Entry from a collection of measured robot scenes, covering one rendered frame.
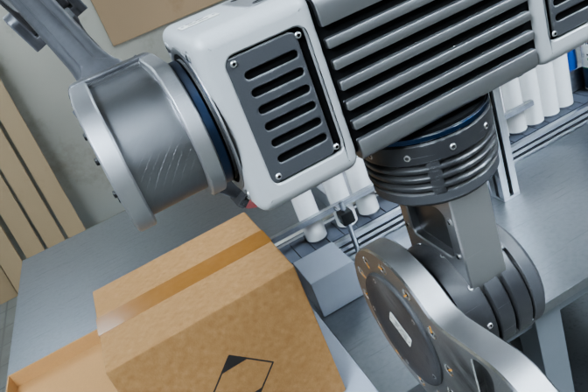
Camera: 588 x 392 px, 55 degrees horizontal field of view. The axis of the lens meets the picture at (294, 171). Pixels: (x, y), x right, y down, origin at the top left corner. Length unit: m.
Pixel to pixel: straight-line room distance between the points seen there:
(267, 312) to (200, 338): 0.10
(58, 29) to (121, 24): 3.36
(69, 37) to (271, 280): 0.43
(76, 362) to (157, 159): 1.08
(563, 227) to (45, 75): 3.51
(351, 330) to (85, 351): 0.66
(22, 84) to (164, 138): 3.77
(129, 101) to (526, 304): 0.45
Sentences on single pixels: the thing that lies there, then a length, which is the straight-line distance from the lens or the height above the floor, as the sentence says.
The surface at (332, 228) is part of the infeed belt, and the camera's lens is 1.37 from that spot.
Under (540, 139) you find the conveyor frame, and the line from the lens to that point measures 1.57.
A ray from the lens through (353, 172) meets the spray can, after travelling 1.31.
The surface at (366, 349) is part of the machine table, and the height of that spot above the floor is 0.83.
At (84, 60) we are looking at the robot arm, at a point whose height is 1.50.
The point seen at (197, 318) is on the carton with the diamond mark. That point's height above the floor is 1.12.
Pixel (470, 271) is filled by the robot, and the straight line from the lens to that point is 0.62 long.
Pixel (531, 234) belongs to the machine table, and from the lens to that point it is 1.28.
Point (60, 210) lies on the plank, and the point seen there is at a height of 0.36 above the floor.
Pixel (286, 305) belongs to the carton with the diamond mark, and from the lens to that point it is 0.88.
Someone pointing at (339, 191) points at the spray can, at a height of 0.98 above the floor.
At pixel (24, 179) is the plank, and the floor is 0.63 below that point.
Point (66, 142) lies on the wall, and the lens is 4.27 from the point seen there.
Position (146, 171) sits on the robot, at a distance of 0.44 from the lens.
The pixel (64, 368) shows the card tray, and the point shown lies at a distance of 1.49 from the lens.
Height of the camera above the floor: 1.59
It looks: 24 degrees down
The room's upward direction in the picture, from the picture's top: 21 degrees counter-clockwise
